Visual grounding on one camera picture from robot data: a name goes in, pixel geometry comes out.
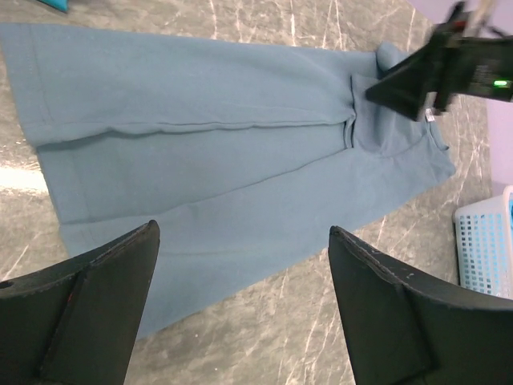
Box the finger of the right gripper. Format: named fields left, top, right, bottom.
left=365, top=43, right=440, bottom=120

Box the white perforated plastic basket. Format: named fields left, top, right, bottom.
left=453, top=185, right=512, bottom=299

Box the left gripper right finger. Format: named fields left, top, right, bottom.
left=329, top=226, right=512, bottom=384

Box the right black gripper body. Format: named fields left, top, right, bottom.
left=432, top=15, right=512, bottom=116

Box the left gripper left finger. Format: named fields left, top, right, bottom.
left=1, top=221, right=160, bottom=384

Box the teal folded t-shirt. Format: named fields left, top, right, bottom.
left=38, top=0, right=69, bottom=13

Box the grey-blue t-shirt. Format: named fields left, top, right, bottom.
left=1, top=23, right=455, bottom=336

